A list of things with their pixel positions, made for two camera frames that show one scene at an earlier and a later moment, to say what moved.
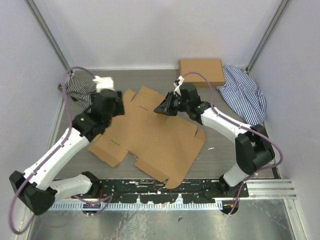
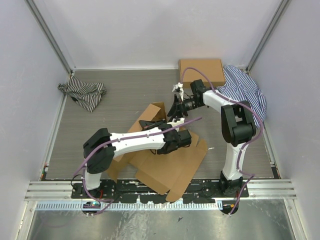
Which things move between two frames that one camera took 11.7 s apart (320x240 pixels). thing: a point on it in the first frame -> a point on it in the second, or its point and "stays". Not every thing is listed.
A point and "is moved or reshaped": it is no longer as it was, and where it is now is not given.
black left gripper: [120, 110] -> [152, 125]
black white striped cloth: [80, 91] stays
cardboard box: [165, 145] is moved or reshaped
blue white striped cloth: [242, 98] stays
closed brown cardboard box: [212, 69] stays
